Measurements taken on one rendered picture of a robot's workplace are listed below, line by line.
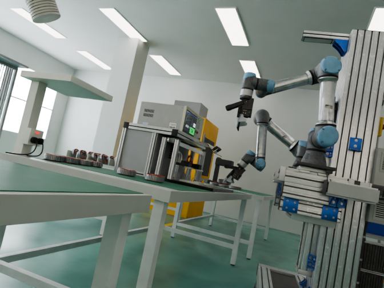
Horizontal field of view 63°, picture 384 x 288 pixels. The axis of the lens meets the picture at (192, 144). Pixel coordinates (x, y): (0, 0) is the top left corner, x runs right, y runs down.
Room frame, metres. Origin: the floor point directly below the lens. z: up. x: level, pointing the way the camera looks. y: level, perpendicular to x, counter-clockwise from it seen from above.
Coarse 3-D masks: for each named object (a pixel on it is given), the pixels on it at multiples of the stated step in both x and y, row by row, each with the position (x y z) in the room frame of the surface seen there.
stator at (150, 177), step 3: (147, 174) 1.77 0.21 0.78; (150, 174) 1.76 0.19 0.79; (153, 174) 1.85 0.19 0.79; (147, 177) 1.76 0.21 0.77; (150, 177) 1.75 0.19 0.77; (153, 177) 1.75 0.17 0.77; (156, 177) 1.76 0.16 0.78; (159, 177) 1.76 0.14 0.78; (162, 177) 1.78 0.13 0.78; (147, 180) 1.77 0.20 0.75; (150, 180) 1.76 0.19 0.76; (153, 180) 1.75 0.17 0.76; (156, 180) 1.75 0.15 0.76; (159, 180) 1.76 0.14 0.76; (162, 180) 1.78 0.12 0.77
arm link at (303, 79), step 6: (306, 72) 1.95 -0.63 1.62; (312, 72) 1.92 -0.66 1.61; (288, 78) 1.95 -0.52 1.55; (294, 78) 1.93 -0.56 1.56; (300, 78) 1.93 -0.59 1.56; (306, 78) 1.93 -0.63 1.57; (312, 78) 2.00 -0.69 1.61; (276, 84) 1.94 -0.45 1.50; (282, 84) 1.94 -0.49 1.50; (288, 84) 1.94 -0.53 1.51; (294, 84) 1.94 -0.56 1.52; (300, 84) 1.94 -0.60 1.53; (306, 84) 1.95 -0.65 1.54; (312, 84) 1.95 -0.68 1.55; (276, 90) 1.95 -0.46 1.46; (282, 90) 1.96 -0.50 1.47; (258, 96) 2.00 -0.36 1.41; (264, 96) 1.99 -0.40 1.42
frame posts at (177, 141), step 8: (176, 144) 2.17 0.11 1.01; (160, 152) 2.20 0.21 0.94; (176, 152) 2.16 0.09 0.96; (192, 152) 2.79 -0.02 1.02; (160, 160) 2.20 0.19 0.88; (176, 160) 2.18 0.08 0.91; (200, 160) 2.75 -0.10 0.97; (160, 168) 2.20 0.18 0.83; (168, 176) 2.17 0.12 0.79; (200, 176) 2.74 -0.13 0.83
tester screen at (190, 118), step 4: (188, 112) 2.33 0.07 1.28; (188, 116) 2.35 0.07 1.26; (192, 116) 2.42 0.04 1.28; (188, 120) 2.36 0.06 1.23; (192, 120) 2.44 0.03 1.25; (196, 120) 2.52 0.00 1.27; (184, 124) 2.30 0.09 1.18; (188, 124) 2.38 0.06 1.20; (188, 128) 2.39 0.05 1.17; (188, 132) 2.41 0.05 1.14
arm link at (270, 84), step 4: (260, 80) 1.83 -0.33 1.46; (264, 80) 1.83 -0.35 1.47; (268, 80) 1.83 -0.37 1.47; (272, 80) 1.84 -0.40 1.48; (260, 84) 1.83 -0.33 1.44; (264, 84) 1.82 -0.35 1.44; (268, 84) 1.82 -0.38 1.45; (272, 84) 1.82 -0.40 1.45; (256, 88) 1.85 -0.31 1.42; (260, 88) 1.84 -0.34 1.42; (264, 88) 1.83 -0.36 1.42; (268, 88) 1.83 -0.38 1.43; (272, 88) 1.83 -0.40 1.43; (260, 92) 1.91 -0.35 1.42; (264, 92) 1.88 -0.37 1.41; (268, 92) 1.86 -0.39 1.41; (272, 92) 1.86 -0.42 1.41
